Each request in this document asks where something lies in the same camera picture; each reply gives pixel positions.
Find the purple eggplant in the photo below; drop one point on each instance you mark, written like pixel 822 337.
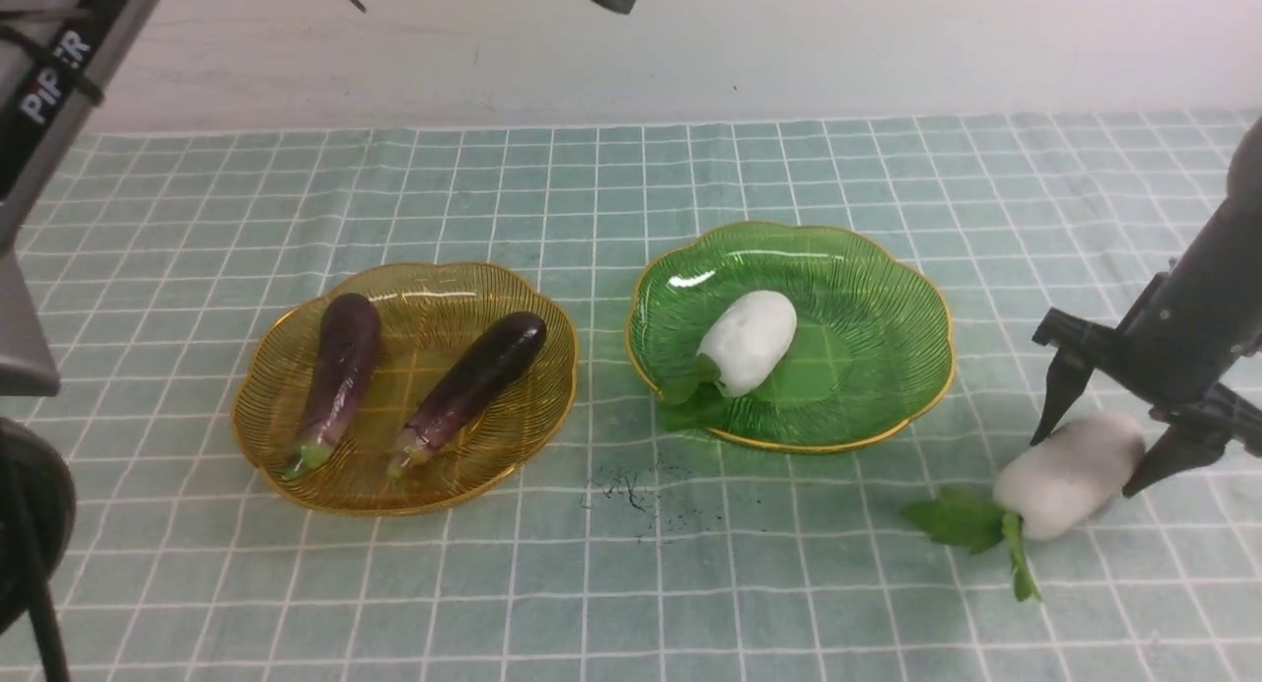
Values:
pixel 349 349
pixel 496 359

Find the amber plastic plate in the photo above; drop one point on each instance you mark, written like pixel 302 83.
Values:
pixel 407 388

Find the white radish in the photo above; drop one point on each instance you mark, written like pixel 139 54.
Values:
pixel 739 351
pixel 1044 493

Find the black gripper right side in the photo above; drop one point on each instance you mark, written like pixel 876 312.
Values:
pixel 1171 350

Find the green checkered tablecloth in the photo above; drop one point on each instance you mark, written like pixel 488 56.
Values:
pixel 619 554

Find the green plastic plate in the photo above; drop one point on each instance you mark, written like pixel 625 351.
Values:
pixel 873 351

